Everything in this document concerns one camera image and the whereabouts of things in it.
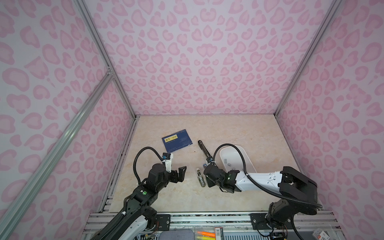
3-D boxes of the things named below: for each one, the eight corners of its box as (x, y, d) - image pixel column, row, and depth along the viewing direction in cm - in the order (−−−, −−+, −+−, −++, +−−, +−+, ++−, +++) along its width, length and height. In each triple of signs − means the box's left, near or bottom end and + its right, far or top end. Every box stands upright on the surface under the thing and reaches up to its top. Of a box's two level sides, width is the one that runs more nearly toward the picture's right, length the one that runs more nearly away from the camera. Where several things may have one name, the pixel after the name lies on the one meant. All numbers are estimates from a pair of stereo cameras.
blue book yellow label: (167, 153, 101) (167, 152, 99) (162, 139, 109) (161, 137, 107) (192, 143, 106) (192, 142, 104) (185, 130, 113) (185, 129, 112)
